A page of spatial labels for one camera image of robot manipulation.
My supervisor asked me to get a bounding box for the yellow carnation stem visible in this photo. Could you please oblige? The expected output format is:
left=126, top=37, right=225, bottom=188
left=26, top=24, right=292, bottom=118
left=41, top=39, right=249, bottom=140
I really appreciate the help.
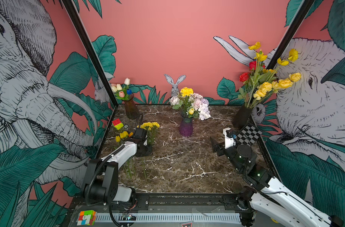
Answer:
left=147, top=122, right=160, bottom=146

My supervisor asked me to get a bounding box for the purple glass vase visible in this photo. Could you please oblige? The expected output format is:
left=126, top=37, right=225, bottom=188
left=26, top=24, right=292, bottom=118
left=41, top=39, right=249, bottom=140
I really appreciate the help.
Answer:
left=179, top=117, right=193, bottom=137

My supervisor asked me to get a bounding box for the brown ribbed glass vase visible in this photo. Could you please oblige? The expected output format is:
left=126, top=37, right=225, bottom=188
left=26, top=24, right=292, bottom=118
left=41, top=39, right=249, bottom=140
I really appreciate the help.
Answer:
left=124, top=94, right=140, bottom=119

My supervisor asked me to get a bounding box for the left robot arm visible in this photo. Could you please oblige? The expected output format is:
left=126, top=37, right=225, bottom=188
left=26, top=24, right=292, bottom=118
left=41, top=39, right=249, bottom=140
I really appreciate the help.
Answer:
left=81, top=113, right=152, bottom=209

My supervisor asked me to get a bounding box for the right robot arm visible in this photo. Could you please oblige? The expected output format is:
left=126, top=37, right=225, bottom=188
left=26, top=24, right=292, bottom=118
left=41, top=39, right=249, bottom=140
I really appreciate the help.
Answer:
left=210, top=137, right=344, bottom=227

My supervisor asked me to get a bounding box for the checkerboard calibration plate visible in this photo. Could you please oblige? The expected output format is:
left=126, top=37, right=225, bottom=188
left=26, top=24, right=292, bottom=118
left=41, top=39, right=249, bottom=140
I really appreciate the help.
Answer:
left=237, top=124, right=263, bottom=146

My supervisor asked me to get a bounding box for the red yellow cube block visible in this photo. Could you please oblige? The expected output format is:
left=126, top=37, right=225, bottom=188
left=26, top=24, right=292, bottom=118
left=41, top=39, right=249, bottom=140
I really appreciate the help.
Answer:
left=112, top=118, right=124, bottom=130

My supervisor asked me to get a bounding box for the white purple hydrangea bunch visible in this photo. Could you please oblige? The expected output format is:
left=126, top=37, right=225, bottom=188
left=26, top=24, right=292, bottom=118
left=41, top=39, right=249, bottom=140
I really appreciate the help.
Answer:
left=169, top=87, right=211, bottom=121

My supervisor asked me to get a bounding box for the white tulip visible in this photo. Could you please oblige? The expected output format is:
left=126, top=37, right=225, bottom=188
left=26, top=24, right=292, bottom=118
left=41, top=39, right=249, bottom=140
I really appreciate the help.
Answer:
left=124, top=78, right=130, bottom=85

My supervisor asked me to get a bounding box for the yellow flower bouquet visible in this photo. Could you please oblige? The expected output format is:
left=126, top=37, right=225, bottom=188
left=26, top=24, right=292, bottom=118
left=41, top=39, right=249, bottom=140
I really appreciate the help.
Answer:
left=238, top=42, right=302, bottom=109

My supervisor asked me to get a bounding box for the rubiks cube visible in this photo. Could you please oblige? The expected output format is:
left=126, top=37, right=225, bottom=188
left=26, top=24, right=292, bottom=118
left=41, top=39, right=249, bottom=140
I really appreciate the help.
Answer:
left=77, top=210, right=98, bottom=226

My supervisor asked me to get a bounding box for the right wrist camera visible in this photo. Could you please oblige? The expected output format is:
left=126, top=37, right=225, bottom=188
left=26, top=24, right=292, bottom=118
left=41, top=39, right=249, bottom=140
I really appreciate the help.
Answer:
left=223, top=128, right=237, bottom=149

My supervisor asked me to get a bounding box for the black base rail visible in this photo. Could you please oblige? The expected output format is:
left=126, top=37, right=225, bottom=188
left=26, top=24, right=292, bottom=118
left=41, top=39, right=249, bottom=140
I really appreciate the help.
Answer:
left=72, top=192, right=292, bottom=212

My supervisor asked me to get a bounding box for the white ribbed cable duct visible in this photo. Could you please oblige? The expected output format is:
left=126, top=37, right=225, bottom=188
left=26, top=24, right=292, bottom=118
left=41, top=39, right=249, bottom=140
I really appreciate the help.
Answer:
left=95, top=212, right=242, bottom=224

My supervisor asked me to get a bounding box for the black left frame post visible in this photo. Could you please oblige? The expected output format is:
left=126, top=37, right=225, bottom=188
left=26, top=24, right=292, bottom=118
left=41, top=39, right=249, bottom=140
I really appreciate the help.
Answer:
left=62, top=0, right=118, bottom=107

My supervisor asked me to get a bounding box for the black frame post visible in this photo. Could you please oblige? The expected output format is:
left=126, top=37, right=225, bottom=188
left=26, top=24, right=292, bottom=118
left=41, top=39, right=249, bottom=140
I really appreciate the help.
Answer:
left=267, top=0, right=315, bottom=69
left=62, top=0, right=118, bottom=107

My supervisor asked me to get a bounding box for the black right frame post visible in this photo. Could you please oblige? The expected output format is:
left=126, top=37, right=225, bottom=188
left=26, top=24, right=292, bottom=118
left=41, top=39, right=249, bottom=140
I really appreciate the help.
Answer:
left=267, top=0, right=315, bottom=69

